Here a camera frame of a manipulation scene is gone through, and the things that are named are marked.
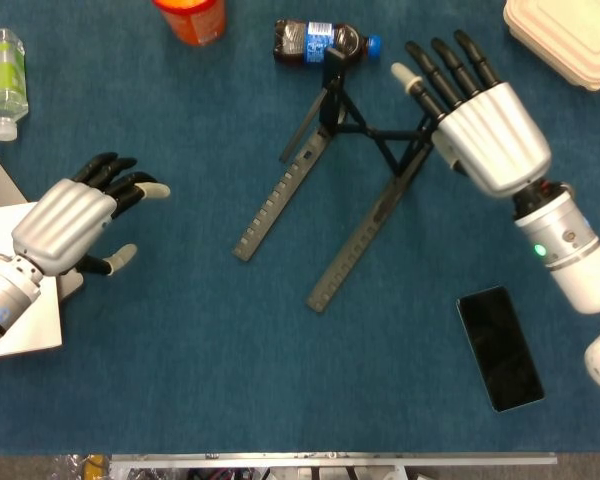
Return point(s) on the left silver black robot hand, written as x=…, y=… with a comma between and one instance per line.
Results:
x=60, y=220

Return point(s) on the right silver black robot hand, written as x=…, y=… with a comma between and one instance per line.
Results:
x=495, y=140

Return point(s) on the black folding laptop stand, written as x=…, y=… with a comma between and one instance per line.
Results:
x=275, y=205

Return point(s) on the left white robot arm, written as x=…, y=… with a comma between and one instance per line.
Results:
x=0, y=310

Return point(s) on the grey closed laptop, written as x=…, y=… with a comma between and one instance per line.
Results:
x=0, y=185

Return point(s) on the white product box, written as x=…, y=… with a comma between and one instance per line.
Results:
x=30, y=330

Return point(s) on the beige lidded food container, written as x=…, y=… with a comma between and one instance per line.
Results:
x=570, y=40

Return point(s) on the clear bottle green label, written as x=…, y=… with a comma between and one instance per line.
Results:
x=2, y=75

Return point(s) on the blue table cloth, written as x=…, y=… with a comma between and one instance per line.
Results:
x=180, y=350

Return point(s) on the black smartphone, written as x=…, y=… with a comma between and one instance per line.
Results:
x=500, y=350

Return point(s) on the cola bottle blue label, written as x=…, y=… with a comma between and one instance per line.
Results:
x=300, y=40

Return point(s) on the orange red snack canister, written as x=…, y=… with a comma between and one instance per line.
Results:
x=195, y=22

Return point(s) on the clear plastic bag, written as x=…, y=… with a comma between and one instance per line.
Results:
x=67, y=467

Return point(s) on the yellow tool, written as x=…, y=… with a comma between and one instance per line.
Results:
x=94, y=467

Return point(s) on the silver aluminium rail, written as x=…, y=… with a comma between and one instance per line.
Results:
x=330, y=457

